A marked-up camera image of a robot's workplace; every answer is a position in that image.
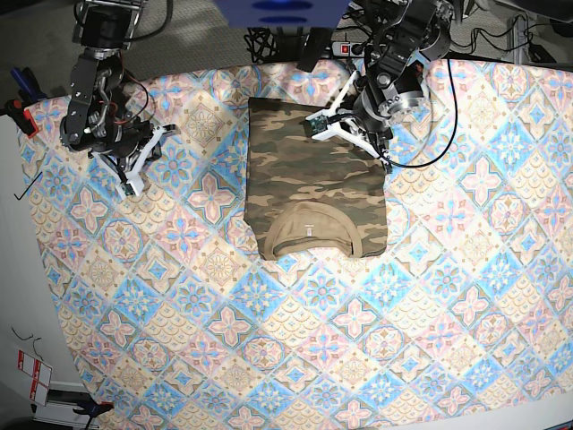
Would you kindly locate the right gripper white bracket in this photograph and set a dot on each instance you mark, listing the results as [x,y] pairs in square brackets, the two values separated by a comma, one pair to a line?
[125,158]

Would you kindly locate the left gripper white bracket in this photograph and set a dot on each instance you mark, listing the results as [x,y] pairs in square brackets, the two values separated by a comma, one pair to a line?
[350,117]

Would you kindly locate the camouflage T-shirt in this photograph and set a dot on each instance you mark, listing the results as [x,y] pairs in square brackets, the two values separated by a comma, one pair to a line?
[302,193]

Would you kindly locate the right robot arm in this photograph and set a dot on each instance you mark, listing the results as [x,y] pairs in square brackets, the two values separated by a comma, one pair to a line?
[98,120]

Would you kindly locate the white power strip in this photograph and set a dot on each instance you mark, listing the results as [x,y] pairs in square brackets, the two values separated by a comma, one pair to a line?
[347,49]

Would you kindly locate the black hex key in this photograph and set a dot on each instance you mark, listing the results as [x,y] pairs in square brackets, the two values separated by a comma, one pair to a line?
[20,196]

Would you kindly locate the blue clamp upper left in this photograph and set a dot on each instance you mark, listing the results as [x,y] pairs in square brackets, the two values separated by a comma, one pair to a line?
[30,90]

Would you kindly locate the blue clamp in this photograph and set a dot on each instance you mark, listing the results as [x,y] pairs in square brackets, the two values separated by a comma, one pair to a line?
[30,90]
[91,408]

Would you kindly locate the red black clamp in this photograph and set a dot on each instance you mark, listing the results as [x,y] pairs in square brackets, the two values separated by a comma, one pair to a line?
[21,116]

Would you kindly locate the red white label tag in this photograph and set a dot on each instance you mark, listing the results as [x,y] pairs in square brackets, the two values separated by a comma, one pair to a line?
[37,376]

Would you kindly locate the blue clamp lower left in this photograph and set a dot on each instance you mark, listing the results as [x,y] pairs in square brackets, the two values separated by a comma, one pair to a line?
[91,408]

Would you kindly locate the patterned tile tablecloth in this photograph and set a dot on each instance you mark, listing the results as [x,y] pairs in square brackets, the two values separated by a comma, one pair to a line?
[171,314]

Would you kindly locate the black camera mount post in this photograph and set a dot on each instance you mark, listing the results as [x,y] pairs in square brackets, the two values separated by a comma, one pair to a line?
[316,43]

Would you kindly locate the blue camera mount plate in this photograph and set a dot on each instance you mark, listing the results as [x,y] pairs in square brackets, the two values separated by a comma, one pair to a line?
[282,13]

